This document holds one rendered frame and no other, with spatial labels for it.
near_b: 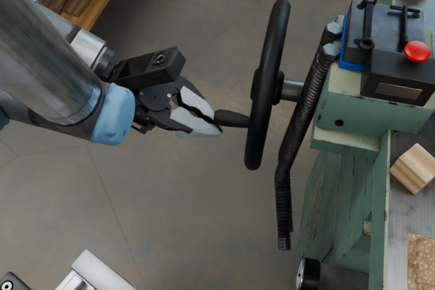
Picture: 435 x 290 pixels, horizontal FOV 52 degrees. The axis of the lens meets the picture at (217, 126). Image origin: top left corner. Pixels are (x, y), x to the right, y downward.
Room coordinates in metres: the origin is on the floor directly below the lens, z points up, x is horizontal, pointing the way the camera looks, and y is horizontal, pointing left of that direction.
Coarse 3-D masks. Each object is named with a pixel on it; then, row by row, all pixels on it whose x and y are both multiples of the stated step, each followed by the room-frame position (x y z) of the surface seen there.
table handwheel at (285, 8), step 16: (272, 16) 0.48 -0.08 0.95; (288, 16) 0.48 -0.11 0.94; (272, 32) 0.44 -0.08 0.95; (272, 48) 0.42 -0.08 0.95; (272, 64) 0.39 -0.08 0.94; (256, 80) 0.38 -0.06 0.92; (272, 80) 0.37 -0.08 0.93; (288, 80) 0.45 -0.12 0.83; (256, 96) 0.36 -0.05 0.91; (272, 96) 0.36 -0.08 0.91; (288, 96) 0.43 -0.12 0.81; (256, 112) 0.34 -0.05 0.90; (256, 128) 0.33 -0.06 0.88; (256, 144) 0.32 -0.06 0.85; (256, 160) 0.31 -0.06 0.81
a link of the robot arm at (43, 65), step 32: (0, 0) 0.23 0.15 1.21; (32, 0) 0.28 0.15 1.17; (0, 32) 0.22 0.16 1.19; (32, 32) 0.25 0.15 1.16; (0, 64) 0.22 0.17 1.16; (32, 64) 0.24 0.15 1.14; (64, 64) 0.26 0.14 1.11; (32, 96) 0.24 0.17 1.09; (64, 96) 0.25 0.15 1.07; (96, 96) 0.28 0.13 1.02; (128, 96) 0.31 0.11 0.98; (64, 128) 0.26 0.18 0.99; (96, 128) 0.27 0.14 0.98; (128, 128) 0.29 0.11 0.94
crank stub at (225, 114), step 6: (216, 114) 0.36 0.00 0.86; (222, 114) 0.36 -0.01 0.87; (228, 114) 0.36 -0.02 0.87; (234, 114) 0.36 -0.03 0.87; (240, 114) 0.36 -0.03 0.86; (216, 120) 0.35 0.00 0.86; (222, 120) 0.35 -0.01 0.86; (228, 120) 0.35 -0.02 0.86; (234, 120) 0.35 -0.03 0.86; (240, 120) 0.35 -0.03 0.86; (246, 120) 0.35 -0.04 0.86; (228, 126) 0.35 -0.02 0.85; (234, 126) 0.35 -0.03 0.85; (240, 126) 0.34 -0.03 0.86; (246, 126) 0.34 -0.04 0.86
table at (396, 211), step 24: (384, 0) 0.61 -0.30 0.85; (408, 0) 0.56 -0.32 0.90; (432, 0) 0.56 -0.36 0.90; (432, 24) 0.51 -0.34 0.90; (432, 120) 0.33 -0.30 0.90; (312, 144) 0.32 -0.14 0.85; (336, 144) 0.31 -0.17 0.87; (360, 144) 0.31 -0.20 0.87; (384, 144) 0.30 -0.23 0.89; (408, 144) 0.29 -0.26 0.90; (432, 144) 0.29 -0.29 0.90; (384, 168) 0.26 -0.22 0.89; (384, 192) 0.22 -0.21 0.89; (408, 192) 0.22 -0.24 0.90; (432, 192) 0.22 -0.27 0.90; (384, 216) 0.19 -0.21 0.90; (408, 216) 0.19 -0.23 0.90; (432, 216) 0.19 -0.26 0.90; (384, 240) 0.16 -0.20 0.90; (384, 264) 0.13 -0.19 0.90; (384, 288) 0.10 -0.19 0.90
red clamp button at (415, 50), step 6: (408, 42) 0.36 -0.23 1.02; (414, 42) 0.36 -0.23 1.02; (420, 42) 0.36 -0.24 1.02; (408, 48) 0.35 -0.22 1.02; (414, 48) 0.35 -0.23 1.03; (420, 48) 0.35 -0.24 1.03; (426, 48) 0.35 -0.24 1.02; (408, 54) 0.34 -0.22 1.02; (414, 54) 0.34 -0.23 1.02; (420, 54) 0.34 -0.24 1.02; (426, 54) 0.34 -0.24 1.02; (414, 60) 0.34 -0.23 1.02; (420, 60) 0.33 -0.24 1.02; (426, 60) 0.34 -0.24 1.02
